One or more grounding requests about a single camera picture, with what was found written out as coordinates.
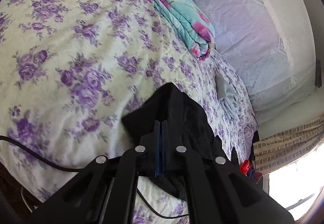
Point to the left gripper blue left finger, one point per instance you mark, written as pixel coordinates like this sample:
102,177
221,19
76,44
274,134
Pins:
103,192

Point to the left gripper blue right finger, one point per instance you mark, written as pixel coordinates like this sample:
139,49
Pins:
216,191

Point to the black pants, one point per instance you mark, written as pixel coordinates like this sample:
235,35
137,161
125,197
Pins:
187,122

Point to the red and blue clothes pile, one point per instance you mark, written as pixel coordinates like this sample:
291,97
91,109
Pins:
247,169

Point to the beige checked curtain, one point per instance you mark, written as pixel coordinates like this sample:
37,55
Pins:
283,148

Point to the folded grey garment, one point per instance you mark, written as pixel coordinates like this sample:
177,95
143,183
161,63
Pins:
227,97

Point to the purple floral bedspread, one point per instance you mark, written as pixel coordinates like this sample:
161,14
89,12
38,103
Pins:
71,69

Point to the folded turquoise floral quilt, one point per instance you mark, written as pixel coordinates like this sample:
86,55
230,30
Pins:
190,24

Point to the lilac lace-covered headboard pillow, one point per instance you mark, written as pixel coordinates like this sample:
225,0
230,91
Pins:
271,46

